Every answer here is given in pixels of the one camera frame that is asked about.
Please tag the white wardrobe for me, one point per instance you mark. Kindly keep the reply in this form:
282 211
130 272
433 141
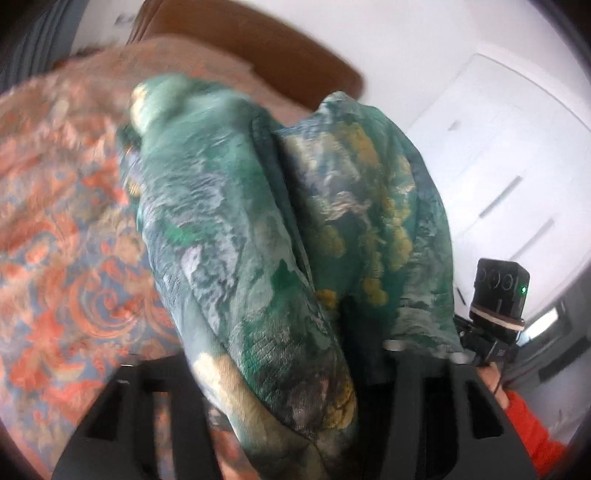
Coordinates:
503 175

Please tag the brown wooden headboard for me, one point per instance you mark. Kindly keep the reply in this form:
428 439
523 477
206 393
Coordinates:
258 50

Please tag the person's right hand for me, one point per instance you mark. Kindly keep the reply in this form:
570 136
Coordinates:
492 381

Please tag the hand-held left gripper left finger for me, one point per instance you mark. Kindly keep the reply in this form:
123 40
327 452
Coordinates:
134 429

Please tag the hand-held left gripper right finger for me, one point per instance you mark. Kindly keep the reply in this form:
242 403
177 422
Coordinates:
434 415

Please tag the grey curtain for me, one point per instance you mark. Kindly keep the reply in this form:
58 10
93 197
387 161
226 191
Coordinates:
32 41

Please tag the green landscape print garment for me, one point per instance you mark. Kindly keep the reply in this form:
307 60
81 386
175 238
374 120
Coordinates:
277 258

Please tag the orange blue patterned bedspread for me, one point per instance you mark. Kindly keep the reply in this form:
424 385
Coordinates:
69 240

